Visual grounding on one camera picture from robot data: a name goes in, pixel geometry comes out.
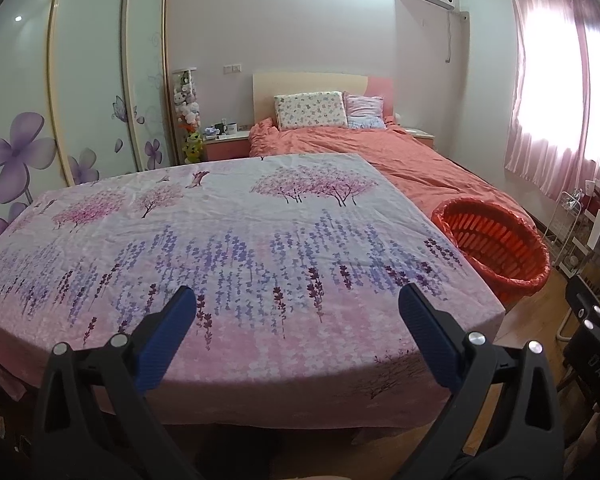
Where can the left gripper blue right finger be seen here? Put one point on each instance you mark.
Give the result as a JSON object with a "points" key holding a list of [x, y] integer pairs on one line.
{"points": [[437, 336]]}

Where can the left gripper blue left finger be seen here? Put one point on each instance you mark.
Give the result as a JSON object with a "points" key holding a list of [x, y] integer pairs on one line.
{"points": [[157, 339]]}

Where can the red plastic laundry basket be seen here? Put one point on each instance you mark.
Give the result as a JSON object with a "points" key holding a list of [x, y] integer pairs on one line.
{"points": [[506, 251]]}

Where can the coral red bed duvet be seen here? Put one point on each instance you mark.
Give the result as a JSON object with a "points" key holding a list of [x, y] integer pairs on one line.
{"points": [[426, 177]]}

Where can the green frog plush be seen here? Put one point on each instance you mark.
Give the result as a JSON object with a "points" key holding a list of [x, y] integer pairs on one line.
{"points": [[193, 148]]}

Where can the pink left nightstand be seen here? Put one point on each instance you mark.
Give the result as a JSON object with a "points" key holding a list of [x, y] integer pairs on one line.
{"points": [[231, 146]]}

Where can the pink window curtain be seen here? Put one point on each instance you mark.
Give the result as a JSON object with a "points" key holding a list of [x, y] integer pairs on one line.
{"points": [[554, 132]]}

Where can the pink striped pillow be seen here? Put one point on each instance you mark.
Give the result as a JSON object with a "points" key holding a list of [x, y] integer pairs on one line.
{"points": [[364, 112]]}

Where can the plush toy display tube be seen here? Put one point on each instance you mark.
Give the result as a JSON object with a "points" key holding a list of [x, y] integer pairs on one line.
{"points": [[186, 106]]}

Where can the floral white pillow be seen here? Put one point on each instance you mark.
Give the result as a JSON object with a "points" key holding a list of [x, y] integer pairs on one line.
{"points": [[310, 109]]}

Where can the floral sliding wardrobe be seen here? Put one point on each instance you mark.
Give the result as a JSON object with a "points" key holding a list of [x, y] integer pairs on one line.
{"points": [[82, 95]]}

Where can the white wire rolling cart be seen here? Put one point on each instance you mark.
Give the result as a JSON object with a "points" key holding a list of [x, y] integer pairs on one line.
{"points": [[574, 229]]}

